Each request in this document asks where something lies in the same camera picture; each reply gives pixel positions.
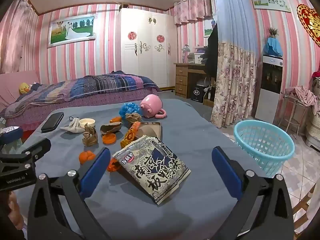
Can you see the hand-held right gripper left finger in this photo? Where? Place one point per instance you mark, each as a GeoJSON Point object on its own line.
{"type": "Point", "coordinates": [96, 172]}

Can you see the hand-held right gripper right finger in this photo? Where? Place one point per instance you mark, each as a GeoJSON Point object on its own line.
{"type": "Point", "coordinates": [225, 172]}

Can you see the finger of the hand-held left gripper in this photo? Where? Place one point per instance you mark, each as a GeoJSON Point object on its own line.
{"type": "Point", "coordinates": [35, 147]}
{"type": "Point", "coordinates": [11, 136]}

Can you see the orange peel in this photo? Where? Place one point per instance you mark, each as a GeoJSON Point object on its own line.
{"type": "Point", "coordinates": [115, 119]}
{"type": "Point", "coordinates": [86, 157]}
{"type": "Point", "coordinates": [113, 166]}

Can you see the orange bottle cap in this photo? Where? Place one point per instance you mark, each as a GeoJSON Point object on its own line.
{"type": "Point", "coordinates": [109, 138]}

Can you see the white cloth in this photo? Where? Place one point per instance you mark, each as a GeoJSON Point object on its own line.
{"type": "Point", "coordinates": [71, 126]}

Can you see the teal plastic basket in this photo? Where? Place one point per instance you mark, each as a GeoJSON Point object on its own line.
{"type": "Point", "coordinates": [265, 152]}

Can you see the torn brown paper piece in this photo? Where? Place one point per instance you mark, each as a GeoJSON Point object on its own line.
{"type": "Point", "coordinates": [111, 128]}

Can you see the orange sausage packet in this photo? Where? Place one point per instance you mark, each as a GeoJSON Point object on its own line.
{"type": "Point", "coordinates": [130, 135]}

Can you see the small white dish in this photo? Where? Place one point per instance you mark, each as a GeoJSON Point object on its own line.
{"type": "Point", "coordinates": [87, 122]}

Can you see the grey blue snack packet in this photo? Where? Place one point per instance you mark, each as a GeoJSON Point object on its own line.
{"type": "Point", "coordinates": [155, 170]}

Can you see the blue plastic bag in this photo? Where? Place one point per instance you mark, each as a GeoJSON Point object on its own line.
{"type": "Point", "coordinates": [128, 108]}

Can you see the black leather wallet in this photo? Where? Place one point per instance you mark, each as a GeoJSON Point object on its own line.
{"type": "Point", "coordinates": [52, 121]}

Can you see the yellow duck plush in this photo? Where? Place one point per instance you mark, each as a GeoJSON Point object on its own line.
{"type": "Point", "coordinates": [24, 88]}

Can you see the tan phone case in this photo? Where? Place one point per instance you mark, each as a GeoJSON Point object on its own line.
{"type": "Point", "coordinates": [150, 130]}

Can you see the black box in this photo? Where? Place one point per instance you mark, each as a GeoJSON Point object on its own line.
{"type": "Point", "coordinates": [197, 93]}

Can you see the water dispenser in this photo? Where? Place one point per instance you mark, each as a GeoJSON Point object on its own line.
{"type": "Point", "coordinates": [267, 100]}

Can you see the wooden chair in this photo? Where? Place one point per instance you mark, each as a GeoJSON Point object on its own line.
{"type": "Point", "coordinates": [303, 202]}

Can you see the pink pig mug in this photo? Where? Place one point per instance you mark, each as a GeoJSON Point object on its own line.
{"type": "Point", "coordinates": [150, 105]}

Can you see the striped patchwork quilt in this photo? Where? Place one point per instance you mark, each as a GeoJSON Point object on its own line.
{"type": "Point", "coordinates": [100, 85]}

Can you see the metal rack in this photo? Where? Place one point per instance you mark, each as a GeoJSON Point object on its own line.
{"type": "Point", "coordinates": [291, 115]}

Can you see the pink window curtain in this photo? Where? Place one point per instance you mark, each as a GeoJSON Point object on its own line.
{"type": "Point", "coordinates": [12, 37]}

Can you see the cloth covered washing machine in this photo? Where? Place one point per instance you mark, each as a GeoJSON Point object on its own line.
{"type": "Point", "coordinates": [314, 120]}

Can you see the wooden desk with drawers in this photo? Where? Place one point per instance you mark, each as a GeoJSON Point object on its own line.
{"type": "Point", "coordinates": [181, 77]}

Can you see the blue floral curtain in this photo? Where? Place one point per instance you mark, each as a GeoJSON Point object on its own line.
{"type": "Point", "coordinates": [235, 67]}

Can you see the pink clothes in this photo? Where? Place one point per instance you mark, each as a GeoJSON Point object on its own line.
{"type": "Point", "coordinates": [301, 95]}

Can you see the white box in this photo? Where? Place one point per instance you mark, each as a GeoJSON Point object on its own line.
{"type": "Point", "coordinates": [197, 57]}

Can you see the black coat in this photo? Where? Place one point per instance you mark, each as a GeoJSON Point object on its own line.
{"type": "Point", "coordinates": [212, 52]}

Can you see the framed wedding photo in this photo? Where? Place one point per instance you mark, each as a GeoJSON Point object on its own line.
{"type": "Point", "coordinates": [71, 31]}

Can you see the white wardrobe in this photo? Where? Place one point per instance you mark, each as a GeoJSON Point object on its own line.
{"type": "Point", "coordinates": [147, 60]}

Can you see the desk lamp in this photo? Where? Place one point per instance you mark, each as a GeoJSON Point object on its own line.
{"type": "Point", "coordinates": [185, 51]}

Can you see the blue cloth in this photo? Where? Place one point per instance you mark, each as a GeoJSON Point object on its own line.
{"type": "Point", "coordinates": [273, 47]}

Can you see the small potted plant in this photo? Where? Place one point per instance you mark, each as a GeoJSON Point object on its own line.
{"type": "Point", "coordinates": [273, 32]}

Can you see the pink floral valance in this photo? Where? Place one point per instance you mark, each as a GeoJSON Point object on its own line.
{"type": "Point", "coordinates": [192, 7]}

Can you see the small wall photo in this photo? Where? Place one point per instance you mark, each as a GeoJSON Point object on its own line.
{"type": "Point", "coordinates": [208, 28]}

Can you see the red heart wall decoration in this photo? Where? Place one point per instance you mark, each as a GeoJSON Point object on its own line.
{"type": "Point", "coordinates": [311, 23]}

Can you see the wall clock picture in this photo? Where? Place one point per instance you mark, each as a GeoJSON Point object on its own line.
{"type": "Point", "coordinates": [271, 2]}

